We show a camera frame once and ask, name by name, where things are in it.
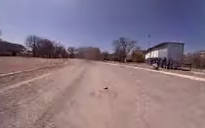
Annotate row of bare trees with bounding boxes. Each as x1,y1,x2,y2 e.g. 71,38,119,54
24,34,76,60

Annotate thin pole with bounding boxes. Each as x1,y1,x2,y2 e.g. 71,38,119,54
147,33,151,50

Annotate white and blue building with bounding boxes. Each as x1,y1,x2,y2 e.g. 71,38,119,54
144,41,186,70

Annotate low building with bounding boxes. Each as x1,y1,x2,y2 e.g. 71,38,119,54
189,49,205,70

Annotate bare brown field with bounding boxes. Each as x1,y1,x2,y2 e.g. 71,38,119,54
0,55,70,78

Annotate brown building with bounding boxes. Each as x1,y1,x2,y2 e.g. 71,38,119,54
74,46,103,61

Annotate pale kerb strip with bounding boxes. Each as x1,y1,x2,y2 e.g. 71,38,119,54
103,61,205,84

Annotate dark building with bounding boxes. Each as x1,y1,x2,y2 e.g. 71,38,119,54
0,34,26,57

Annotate bare tree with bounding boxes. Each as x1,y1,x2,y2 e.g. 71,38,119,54
111,36,138,63

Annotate brown dirt ground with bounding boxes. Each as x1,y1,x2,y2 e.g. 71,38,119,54
0,58,205,128

